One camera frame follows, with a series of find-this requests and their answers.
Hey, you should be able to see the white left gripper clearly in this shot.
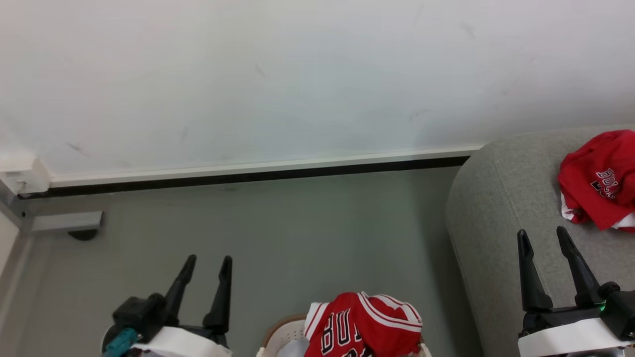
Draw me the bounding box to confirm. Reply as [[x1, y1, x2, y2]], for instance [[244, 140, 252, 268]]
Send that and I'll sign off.
[[102, 254, 234, 357]]

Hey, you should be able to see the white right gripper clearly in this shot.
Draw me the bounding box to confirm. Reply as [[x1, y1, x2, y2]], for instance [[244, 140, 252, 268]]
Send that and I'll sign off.
[[517, 226, 635, 357]]

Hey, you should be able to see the red Bulls jersey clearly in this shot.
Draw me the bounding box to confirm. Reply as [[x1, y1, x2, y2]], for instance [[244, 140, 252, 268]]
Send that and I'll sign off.
[[558, 130, 635, 233]]

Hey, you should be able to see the red jersey white striped trim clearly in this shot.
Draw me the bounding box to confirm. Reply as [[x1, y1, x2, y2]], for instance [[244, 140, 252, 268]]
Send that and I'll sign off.
[[304, 292, 424, 357]]

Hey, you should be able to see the grey fabric sofa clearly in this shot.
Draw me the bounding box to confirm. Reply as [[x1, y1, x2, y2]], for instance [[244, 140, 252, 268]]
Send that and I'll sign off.
[[445, 125, 635, 357]]

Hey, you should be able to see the white laundry basket brown rim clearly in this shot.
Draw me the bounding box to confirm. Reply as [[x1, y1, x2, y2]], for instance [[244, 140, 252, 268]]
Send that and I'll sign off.
[[256, 314, 432, 357]]

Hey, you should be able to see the beige partition panel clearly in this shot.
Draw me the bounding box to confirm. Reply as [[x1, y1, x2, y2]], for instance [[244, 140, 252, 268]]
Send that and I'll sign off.
[[0, 211, 21, 281]]

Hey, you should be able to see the white wall baseboard strip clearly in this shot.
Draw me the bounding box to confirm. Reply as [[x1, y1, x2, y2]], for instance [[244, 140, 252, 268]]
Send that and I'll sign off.
[[50, 145, 484, 188]]

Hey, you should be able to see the grey aluminium partition frame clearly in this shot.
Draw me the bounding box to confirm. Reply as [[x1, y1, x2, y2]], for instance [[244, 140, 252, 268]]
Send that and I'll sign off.
[[0, 178, 33, 235]]

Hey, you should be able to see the white wall junction box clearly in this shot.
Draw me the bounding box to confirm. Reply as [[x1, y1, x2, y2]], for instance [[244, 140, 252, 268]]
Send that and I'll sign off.
[[0, 158, 52, 195]]

